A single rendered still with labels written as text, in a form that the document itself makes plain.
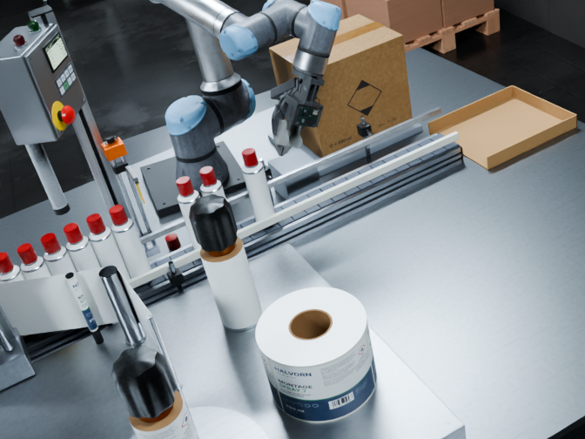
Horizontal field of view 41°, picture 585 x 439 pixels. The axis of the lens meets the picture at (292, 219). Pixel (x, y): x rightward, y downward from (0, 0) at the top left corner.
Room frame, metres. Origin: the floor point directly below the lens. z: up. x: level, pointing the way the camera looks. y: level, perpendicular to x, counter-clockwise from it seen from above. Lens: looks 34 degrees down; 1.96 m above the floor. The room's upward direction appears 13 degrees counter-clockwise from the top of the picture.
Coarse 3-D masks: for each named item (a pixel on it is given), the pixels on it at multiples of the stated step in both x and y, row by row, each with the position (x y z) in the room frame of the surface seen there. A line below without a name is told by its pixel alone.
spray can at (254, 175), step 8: (248, 152) 1.58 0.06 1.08; (248, 160) 1.57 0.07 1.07; (256, 160) 1.58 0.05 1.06; (248, 168) 1.57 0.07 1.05; (256, 168) 1.57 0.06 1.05; (248, 176) 1.56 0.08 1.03; (256, 176) 1.56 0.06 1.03; (264, 176) 1.57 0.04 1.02; (248, 184) 1.57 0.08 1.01; (256, 184) 1.56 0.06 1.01; (264, 184) 1.57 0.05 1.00; (248, 192) 1.58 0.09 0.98; (256, 192) 1.56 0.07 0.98; (264, 192) 1.56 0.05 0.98; (256, 200) 1.56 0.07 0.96; (264, 200) 1.56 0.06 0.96; (256, 208) 1.57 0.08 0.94; (264, 208) 1.56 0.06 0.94; (272, 208) 1.58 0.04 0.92; (256, 216) 1.57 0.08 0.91; (264, 216) 1.56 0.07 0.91
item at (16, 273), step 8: (0, 256) 1.39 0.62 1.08; (8, 256) 1.39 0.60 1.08; (0, 264) 1.37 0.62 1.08; (8, 264) 1.38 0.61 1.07; (0, 272) 1.37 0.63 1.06; (8, 272) 1.37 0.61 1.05; (16, 272) 1.38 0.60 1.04; (0, 280) 1.36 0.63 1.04; (8, 280) 1.36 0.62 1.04; (16, 280) 1.37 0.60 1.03
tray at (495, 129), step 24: (504, 96) 1.99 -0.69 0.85; (528, 96) 1.93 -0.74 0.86; (456, 120) 1.93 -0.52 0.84; (480, 120) 1.91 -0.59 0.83; (504, 120) 1.87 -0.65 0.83; (528, 120) 1.84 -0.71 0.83; (552, 120) 1.82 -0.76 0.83; (576, 120) 1.76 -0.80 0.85; (480, 144) 1.78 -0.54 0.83; (504, 144) 1.75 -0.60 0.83; (528, 144) 1.70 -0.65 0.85
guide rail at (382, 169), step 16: (432, 144) 1.71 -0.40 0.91; (400, 160) 1.67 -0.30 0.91; (368, 176) 1.64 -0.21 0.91; (320, 192) 1.60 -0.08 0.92; (336, 192) 1.61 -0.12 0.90; (288, 208) 1.57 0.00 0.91; (304, 208) 1.57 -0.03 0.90; (256, 224) 1.53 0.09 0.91; (272, 224) 1.54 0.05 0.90; (192, 256) 1.47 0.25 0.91; (160, 272) 1.45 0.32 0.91
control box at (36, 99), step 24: (48, 24) 1.59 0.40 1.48; (0, 48) 1.51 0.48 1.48; (24, 48) 1.48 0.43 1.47; (0, 72) 1.46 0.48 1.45; (24, 72) 1.44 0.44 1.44; (48, 72) 1.50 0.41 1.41; (0, 96) 1.46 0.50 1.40; (24, 96) 1.45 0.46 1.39; (48, 96) 1.46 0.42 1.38; (72, 96) 1.55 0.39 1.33; (24, 120) 1.45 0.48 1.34; (48, 120) 1.44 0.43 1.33; (24, 144) 1.46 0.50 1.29
